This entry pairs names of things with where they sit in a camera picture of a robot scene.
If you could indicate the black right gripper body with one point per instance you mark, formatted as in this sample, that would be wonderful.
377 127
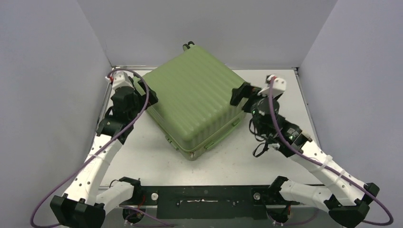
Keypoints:
247 93

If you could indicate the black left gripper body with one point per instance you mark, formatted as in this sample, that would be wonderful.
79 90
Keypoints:
139 101

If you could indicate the green suitcase with blue lining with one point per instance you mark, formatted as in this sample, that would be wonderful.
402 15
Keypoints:
193 109

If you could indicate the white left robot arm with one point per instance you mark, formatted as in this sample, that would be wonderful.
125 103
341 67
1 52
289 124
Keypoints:
81 206

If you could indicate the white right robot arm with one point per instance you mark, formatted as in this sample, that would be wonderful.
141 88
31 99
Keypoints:
346 199

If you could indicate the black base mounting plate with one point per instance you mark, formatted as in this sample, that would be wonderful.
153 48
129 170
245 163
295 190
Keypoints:
209 202

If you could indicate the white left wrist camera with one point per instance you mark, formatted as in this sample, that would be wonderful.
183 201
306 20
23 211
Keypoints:
119 79

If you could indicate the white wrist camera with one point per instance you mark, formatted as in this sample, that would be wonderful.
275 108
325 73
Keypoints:
119 79
277 84

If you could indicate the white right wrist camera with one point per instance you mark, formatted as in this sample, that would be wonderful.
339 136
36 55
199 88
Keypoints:
277 84

